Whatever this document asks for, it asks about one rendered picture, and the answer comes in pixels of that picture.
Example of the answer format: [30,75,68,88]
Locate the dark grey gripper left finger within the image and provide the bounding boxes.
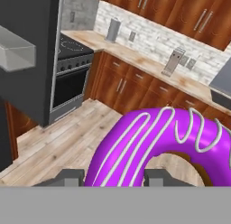
[35,169,86,188]

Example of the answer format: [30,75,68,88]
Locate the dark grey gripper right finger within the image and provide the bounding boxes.
[143,168,197,188]

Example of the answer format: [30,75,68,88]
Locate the purple donut with white stripes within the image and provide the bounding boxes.
[83,106,231,188]

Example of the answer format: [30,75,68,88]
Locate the dark grey fridge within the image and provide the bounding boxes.
[0,0,61,173]

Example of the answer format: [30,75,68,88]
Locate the brown wooden side panel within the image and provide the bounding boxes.
[5,101,39,161]

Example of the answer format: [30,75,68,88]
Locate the brown wooden base cupboards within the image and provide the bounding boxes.
[85,51,231,130]

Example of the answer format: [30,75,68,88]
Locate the black and steel oven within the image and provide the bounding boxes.
[49,33,95,124]

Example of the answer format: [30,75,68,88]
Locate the dark grey box appliance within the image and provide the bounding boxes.
[208,57,231,110]

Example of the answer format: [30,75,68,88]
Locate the grey upright countertop appliance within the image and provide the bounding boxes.
[161,46,187,77]

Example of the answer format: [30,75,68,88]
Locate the grey cylindrical canister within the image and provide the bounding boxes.
[105,17,122,43]

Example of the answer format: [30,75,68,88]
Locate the brown wooden wall cupboards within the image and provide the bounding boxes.
[89,0,231,52]

